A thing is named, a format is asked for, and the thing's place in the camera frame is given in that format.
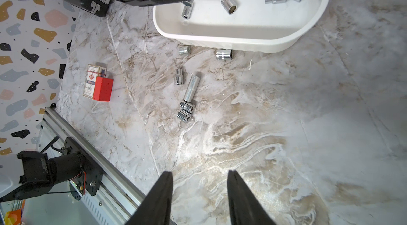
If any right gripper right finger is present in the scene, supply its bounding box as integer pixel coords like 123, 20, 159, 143
227, 171, 276, 225

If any red rectangular block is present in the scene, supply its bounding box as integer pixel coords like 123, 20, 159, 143
93, 76, 113, 102

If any chrome socket lowest cluster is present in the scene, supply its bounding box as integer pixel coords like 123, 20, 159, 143
177, 110, 192, 123

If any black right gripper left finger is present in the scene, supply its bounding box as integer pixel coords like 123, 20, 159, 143
125, 172, 173, 225

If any playing card box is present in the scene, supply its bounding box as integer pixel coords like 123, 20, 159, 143
83, 65, 107, 99

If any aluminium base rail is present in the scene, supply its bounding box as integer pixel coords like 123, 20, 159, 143
41, 107, 146, 225

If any long slim chrome socket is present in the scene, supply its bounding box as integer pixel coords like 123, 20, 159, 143
183, 74, 201, 103

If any long chrome deep socket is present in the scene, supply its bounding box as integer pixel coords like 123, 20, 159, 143
182, 0, 194, 19

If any medium chrome socket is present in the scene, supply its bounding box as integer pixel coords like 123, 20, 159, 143
174, 68, 183, 85

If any chrome socket open end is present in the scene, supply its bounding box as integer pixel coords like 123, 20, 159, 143
180, 101, 196, 114

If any white plastic storage box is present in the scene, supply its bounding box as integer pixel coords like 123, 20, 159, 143
153, 0, 329, 53

